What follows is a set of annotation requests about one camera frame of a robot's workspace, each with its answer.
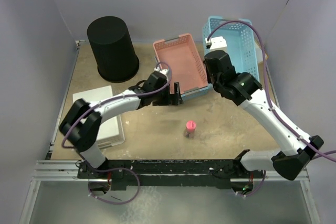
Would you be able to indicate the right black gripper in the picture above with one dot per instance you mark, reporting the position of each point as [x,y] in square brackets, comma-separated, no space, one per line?
[208,75]

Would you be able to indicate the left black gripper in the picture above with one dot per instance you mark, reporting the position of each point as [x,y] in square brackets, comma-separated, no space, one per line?
[170,99]

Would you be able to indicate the blue perforated plastic basket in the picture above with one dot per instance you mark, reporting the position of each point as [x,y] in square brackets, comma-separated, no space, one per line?
[240,44]

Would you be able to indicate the pink perforated plastic basket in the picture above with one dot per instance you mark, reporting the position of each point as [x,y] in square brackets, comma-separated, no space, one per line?
[181,54]

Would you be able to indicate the large black plastic container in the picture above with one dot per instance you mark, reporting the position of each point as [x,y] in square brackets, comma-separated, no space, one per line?
[113,49]

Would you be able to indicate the white perforated plastic basket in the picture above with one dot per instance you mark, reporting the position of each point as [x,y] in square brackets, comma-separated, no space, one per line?
[110,132]

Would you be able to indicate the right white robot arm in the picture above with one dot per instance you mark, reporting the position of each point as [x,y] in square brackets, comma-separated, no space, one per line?
[297,148]

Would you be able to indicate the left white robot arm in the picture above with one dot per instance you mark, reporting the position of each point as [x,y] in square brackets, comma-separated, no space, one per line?
[82,122]

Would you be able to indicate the pink capped small bottle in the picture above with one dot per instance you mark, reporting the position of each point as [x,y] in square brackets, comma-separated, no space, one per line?
[190,129]

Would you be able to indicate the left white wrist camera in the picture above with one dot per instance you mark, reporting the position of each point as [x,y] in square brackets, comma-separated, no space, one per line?
[167,72]

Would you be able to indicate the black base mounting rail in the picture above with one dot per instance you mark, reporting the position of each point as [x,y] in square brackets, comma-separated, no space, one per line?
[218,173]

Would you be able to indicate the aluminium table frame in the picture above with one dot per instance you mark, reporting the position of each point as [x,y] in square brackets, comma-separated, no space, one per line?
[166,144]

